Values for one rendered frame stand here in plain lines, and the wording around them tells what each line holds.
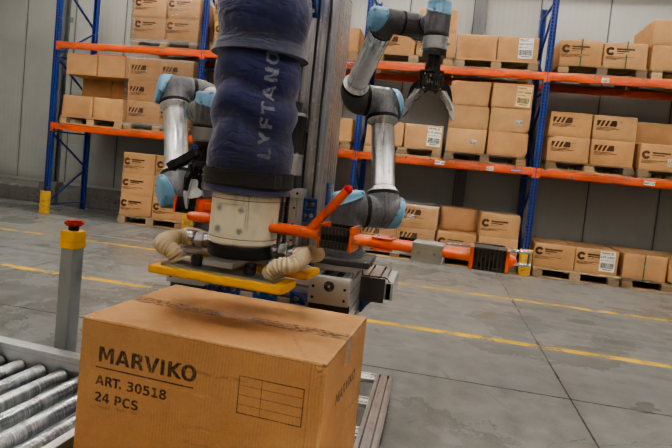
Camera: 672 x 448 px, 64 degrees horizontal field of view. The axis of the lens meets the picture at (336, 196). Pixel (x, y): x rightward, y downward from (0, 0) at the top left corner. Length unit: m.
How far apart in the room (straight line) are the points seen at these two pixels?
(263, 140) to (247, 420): 0.62
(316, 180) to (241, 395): 1.03
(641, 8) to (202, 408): 9.99
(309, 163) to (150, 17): 8.11
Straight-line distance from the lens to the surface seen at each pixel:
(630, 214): 10.29
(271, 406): 1.24
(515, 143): 8.57
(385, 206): 1.91
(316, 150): 2.09
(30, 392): 2.09
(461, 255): 1.24
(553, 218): 9.99
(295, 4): 1.34
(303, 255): 1.26
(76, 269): 2.35
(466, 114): 8.54
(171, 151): 2.05
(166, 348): 1.32
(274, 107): 1.30
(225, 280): 1.27
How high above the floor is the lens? 1.35
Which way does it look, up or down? 3 degrees down
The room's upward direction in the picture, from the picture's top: 6 degrees clockwise
